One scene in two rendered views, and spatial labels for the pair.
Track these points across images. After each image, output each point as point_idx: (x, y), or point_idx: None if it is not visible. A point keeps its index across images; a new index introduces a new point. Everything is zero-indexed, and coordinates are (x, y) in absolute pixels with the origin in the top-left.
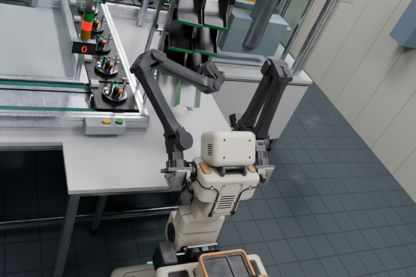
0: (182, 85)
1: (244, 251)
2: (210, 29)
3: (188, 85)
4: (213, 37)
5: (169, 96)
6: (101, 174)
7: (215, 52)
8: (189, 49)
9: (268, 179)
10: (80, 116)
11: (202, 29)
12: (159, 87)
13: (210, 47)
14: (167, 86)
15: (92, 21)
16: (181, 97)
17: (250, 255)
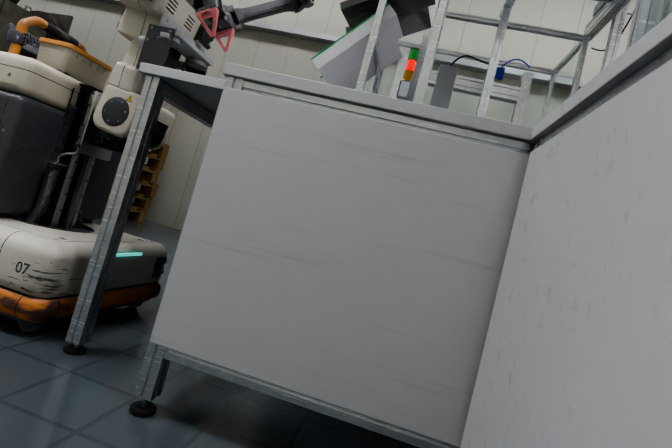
0: (360, 60)
1: (69, 43)
2: None
3: (359, 54)
4: None
5: (343, 80)
6: None
7: None
8: None
9: None
10: None
11: None
12: (274, 0)
13: None
14: (357, 74)
15: (410, 59)
16: (341, 74)
17: (43, 63)
